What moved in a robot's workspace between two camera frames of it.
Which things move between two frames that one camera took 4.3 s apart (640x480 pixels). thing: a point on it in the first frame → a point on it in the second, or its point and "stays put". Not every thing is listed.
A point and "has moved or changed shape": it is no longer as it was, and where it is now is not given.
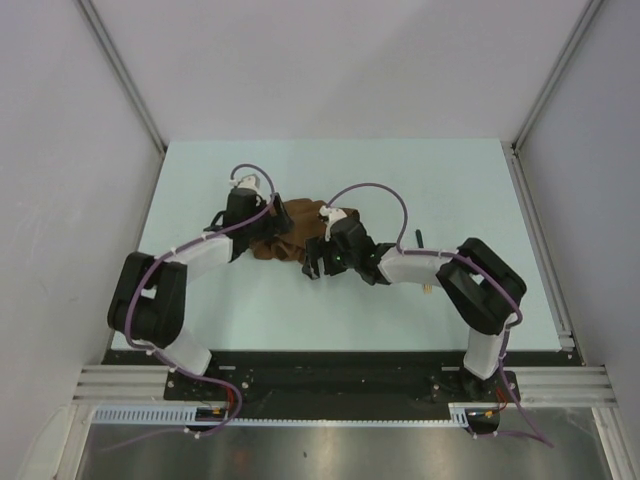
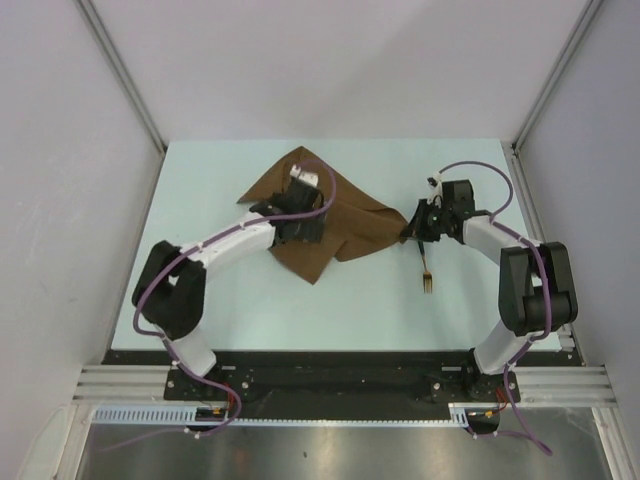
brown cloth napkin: x=307 y=224 has moved or changed shape
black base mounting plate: x=328 y=384 stays put
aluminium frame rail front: x=541 y=384 stays put
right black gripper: x=313 y=249 → x=416 y=229
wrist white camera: x=331 y=214 → x=434 y=182
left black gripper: x=278 y=223 → x=311 y=230
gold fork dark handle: x=427 y=287 stays put
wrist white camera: x=250 y=181 → x=305 y=176
